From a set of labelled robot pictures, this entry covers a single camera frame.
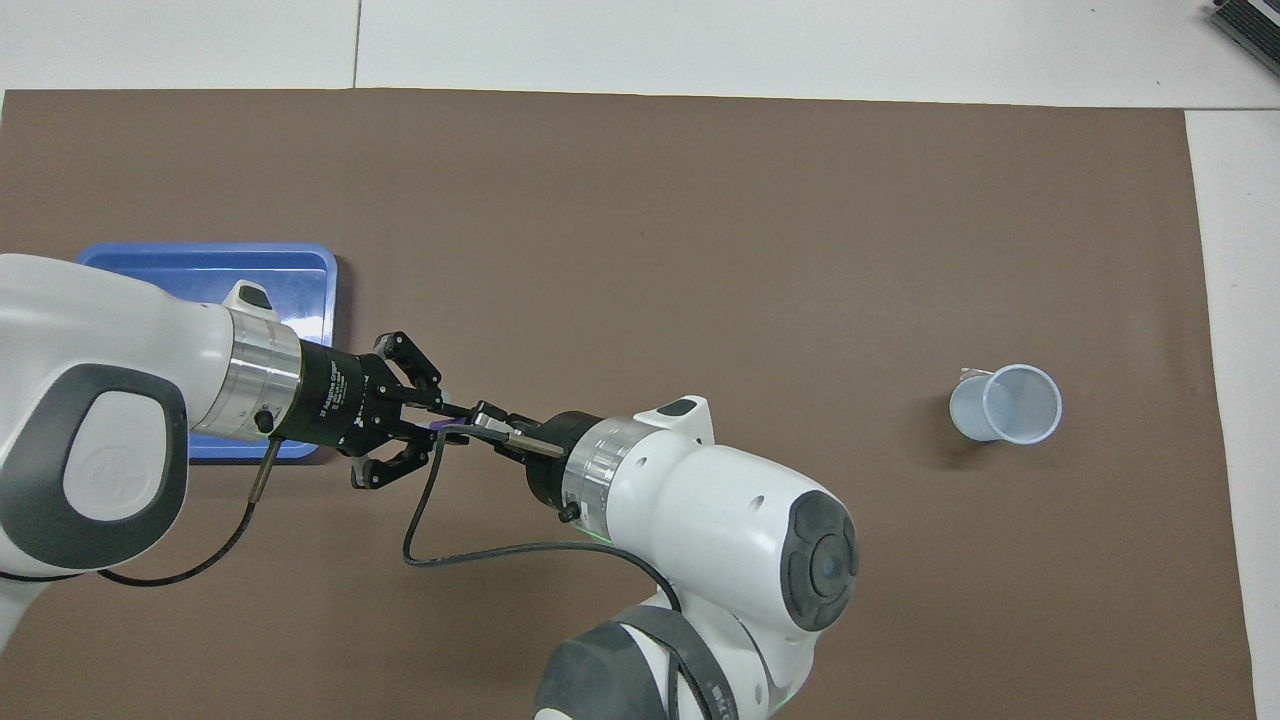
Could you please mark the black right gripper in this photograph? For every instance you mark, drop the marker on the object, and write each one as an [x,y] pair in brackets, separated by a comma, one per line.
[550,480]

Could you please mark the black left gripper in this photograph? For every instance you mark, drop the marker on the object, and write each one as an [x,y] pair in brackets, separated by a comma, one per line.
[335,400]

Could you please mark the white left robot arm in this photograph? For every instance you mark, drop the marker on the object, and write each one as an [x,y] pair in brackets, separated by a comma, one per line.
[100,400]

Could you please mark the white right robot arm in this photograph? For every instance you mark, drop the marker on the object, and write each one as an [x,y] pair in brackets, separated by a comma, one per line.
[720,520]

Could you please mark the blue plastic tray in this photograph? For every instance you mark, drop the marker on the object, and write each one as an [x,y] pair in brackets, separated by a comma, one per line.
[300,280]

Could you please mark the brown table mat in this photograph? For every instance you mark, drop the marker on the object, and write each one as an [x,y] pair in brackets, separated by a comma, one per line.
[700,250]

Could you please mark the translucent plastic cup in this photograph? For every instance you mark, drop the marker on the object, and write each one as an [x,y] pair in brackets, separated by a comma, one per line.
[1010,410]

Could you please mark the dark grey ribbed device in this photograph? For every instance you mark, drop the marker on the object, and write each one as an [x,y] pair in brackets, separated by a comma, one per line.
[1250,25]

